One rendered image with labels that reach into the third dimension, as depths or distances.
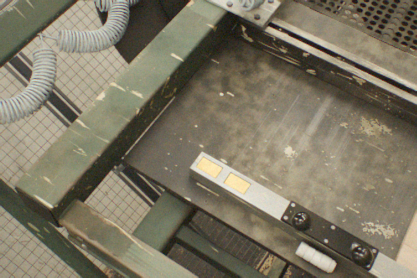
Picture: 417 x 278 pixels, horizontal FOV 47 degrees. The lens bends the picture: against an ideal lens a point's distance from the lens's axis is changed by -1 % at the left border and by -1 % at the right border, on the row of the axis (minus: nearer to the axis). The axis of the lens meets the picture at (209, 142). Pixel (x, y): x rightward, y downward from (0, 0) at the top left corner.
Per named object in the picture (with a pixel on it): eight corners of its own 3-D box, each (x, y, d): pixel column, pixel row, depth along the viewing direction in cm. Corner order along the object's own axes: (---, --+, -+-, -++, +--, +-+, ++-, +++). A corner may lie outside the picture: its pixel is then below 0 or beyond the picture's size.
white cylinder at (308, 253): (293, 255, 98) (328, 276, 96) (296, 251, 96) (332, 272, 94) (300, 244, 100) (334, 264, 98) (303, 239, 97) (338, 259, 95)
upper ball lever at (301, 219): (306, 231, 98) (305, 236, 85) (290, 221, 99) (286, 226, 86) (316, 215, 98) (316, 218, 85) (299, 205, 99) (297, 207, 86)
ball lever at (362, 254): (360, 262, 95) (367, 272, 82) (343, 252, 96) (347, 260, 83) (370, 245, 95) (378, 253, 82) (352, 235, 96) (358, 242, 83)
